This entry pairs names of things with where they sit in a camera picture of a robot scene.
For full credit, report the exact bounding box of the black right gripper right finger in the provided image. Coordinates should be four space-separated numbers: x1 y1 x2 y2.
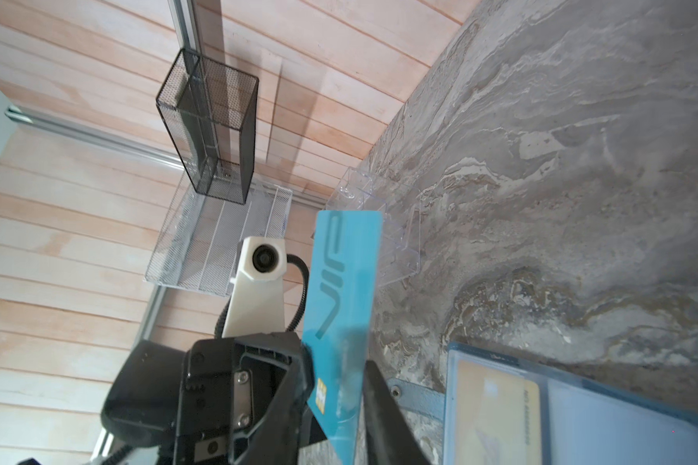
363 360 430 465

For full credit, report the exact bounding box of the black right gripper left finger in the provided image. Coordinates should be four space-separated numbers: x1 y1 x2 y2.
232 342 314 464

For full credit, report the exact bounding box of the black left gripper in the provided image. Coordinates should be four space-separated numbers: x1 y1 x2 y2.
173 331 326 464

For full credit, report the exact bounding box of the teal VIP card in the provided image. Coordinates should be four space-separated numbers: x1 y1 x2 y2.
302 210 383 464

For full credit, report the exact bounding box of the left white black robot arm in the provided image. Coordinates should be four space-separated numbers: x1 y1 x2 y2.
101 331 326 464

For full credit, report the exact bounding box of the beige card in holder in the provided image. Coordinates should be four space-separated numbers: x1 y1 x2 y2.
450 360 543 464

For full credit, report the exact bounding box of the clear acrylic card stand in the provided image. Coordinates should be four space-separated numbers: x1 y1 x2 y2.
312 167 423 289

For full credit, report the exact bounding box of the black mesh basket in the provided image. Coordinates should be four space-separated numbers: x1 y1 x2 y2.
155 48 260 205

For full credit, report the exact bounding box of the left black corrugated cable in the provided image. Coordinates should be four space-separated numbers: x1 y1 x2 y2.
213 253 310 339

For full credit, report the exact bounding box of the white wire mesh shelf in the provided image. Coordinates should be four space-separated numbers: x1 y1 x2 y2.
145 174 293 298

